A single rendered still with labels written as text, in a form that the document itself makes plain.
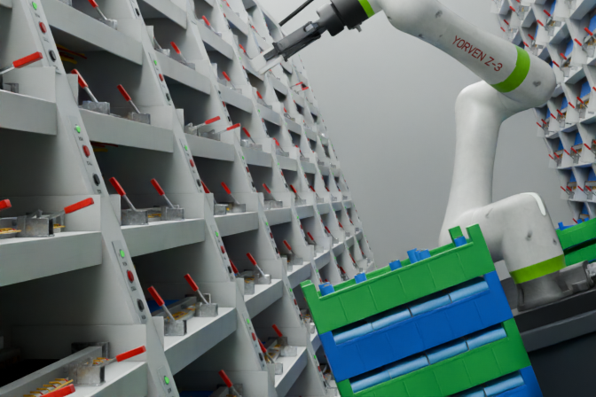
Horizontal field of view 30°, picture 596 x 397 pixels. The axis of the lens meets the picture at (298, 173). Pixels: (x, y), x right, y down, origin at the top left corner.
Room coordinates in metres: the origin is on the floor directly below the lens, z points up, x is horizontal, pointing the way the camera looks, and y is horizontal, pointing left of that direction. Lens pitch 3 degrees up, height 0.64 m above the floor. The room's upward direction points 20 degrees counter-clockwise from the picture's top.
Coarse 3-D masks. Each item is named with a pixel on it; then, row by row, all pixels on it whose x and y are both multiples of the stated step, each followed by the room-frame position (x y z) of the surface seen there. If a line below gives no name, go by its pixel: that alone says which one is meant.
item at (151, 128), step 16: (80, 80) 1.77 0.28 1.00; (128, 96) 2.04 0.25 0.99; (80, 112) 1.61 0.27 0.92; (96, 112) 1.77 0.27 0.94; (112, 112) 2.21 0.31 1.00; (128, 112) 2.20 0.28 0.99; (144, 112) 2.20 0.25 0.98; (160, 112) 2.20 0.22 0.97; (96, 128) 1.68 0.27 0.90; (112, 128) 1.77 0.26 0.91; (128, 128) 1.86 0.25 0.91; (144, 128) 1.97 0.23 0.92; (160, 128) 2.09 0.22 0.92; (96, 144) 2.03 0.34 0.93; (112, 144) 2.14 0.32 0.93; (128, 144) 1.86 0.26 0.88; (144, 144) 1.97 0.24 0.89; (160, 144) 2.09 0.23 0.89
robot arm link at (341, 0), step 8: (336, 0) 2.51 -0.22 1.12; (344, 0) 2.50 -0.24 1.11; (352, 0) 2.50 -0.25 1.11; (336, 8) 2.51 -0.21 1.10; (344, 8) 2.50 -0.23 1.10; (352, 8) 2.50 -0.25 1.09; (360, 8) 2.51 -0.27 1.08; (344, 16) 2.51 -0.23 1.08; (352, 16) 2.51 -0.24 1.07; (360, 16) 2.52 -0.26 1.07; (344, 24) 2.54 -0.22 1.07; (352, 24) 2.53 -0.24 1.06; (360, 24) 2.56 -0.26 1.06
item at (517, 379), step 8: (504, 376) 1.80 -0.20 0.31; (512, 376) 1.78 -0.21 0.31; (520, 376) 1.76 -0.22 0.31; (488, 384) 1.78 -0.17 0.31; (496, 384) 1.76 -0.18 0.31; (504, 384) 1.76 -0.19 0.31; (512, 384) 1.76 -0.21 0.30; (520, 384) 1.76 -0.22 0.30; (464, 392) 1.80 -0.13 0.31; (472, 392) 1.77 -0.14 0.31; (480, 392) 1.76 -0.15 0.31; (488, 392) 1.76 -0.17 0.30; (496, 392) 1.76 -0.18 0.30
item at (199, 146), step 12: (180, 120) 2.29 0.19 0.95; (216, 132) 2.89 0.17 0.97; (228, 132) 2.89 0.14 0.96; (192, 144) 2.38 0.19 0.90; (204, 144) 2.51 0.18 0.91; (216, 144) 2.65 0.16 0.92; (228, 144) 2.81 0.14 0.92; (204, 156) 2.50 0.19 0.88; (216, 156) 2.65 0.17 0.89; (228, 156) 2.81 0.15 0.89
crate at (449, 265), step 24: (480, 240) 1.75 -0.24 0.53; (408, 264) 1.95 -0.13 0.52; (432, 264) 1.75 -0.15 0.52; (456, 264) 1.75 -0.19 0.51; (480, 264) 1.75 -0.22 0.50; (312, 288) 1.74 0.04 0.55; (336, 288) 1.94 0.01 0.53; (360, 288) 1.74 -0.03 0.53; (384, 288) 1.75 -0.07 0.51; (408, 288) 1.75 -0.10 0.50; (432, 288) 1.75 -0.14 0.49; (312, 312) 1.74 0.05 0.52; (336, 312) 1.74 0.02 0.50; (360, 312) 1.74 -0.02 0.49
